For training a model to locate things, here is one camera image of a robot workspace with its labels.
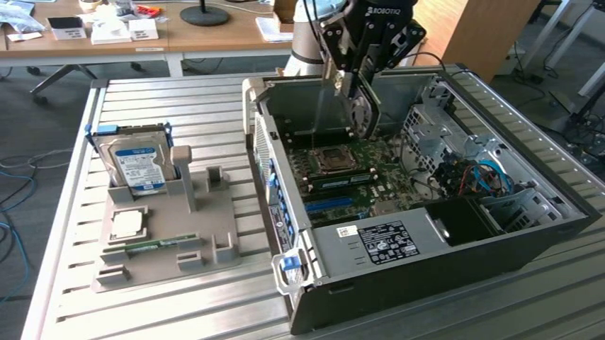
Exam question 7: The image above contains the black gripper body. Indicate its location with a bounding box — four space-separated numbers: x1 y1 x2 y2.
345 0 420 28

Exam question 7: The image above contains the black graphics card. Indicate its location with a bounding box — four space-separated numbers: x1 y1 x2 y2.
333 69 384 140

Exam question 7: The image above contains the brown cardboard box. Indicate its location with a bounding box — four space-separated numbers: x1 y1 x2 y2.
273 0 297 25

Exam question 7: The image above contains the stack of white papers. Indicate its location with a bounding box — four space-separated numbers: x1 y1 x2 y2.
254 16 296 43

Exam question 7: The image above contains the wooden cabinet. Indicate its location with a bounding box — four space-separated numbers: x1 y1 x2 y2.
410 0 543 84

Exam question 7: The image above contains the wooden office desk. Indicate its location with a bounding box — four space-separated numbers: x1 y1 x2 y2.
0 0 427 79

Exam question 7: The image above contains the black round lamp base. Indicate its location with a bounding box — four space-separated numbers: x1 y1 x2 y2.
179 0 232 27

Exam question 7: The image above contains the black RAM stick with label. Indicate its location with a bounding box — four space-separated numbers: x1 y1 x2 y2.
306 172 380 193

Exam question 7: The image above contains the orange plastic item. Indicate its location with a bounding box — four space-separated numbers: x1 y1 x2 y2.
135 4 165 19

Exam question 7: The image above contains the white printed box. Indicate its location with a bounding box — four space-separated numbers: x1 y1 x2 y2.
129 18 161 42

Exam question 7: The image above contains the green motherboard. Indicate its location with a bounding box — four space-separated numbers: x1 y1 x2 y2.
285 127 449 228

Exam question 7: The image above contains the black equipment stand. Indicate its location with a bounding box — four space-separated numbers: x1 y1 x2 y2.
539 59 605 167

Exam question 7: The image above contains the blue expansion slot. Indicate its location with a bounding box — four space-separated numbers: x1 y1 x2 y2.
304 196 354 214

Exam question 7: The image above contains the flat white box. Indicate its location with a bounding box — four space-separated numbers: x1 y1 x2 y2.
90 26 134 46

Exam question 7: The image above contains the white tape roll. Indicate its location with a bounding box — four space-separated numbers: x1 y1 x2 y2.
93 19 126 36

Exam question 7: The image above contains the black case label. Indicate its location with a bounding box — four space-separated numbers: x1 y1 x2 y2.
268 204 290 251

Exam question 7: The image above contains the blue plastic disk carrier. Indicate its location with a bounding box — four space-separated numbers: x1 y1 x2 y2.
83 121 173 157

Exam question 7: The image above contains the hard disk with blue label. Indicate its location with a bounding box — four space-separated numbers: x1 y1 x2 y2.
90 124 173 198

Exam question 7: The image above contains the grilled silver disk bay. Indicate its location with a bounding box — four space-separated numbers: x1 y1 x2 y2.
480 187 564 233

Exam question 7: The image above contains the dark wheeled desk leg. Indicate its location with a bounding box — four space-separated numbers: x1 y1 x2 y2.
29 63 99 106

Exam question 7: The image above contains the grey power supply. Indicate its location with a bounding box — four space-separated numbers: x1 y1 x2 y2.
309 208 453 279

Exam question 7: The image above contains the grey parts rack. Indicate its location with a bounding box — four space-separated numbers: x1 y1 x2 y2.
90 144 244 295

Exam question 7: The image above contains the blue case release tab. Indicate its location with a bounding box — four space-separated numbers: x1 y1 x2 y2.
278 256 304 273

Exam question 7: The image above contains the white paper card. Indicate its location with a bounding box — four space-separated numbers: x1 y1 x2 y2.
6 31 45 43

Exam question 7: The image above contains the clear plastic bag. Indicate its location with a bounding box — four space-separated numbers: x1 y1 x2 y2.
0 6 47 35

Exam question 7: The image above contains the green RAM stick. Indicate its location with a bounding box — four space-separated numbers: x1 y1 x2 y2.
102 232 198 254

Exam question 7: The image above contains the silver CPU chip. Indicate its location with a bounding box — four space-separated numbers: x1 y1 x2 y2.
109 211 146 240

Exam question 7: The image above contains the black open PC case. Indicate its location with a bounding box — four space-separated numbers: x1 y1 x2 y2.
241 63 603 336

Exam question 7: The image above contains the black cable over case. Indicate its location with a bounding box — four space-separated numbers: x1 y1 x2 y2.
401 51 475 76

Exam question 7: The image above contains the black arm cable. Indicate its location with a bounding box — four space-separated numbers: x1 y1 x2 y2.
301 0 332 81

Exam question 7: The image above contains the white desk frame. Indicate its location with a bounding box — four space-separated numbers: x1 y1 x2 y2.
517 0 605 96

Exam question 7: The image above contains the black wire bundle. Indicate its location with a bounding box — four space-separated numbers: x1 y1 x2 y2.
432 161 475 198

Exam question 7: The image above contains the orange wire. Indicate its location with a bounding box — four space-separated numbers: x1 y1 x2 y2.
460 164 504 193

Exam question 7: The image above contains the blue wire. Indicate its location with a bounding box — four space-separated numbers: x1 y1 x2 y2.
475 159 516 195

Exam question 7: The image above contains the grey floor cable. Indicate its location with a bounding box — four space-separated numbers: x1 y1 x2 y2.
0 147 77 171

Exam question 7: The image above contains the grey case handle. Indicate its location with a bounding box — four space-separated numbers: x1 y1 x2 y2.
270 247 314 295

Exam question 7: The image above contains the blue floor cable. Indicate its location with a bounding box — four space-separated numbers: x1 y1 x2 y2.
0 169 38 304

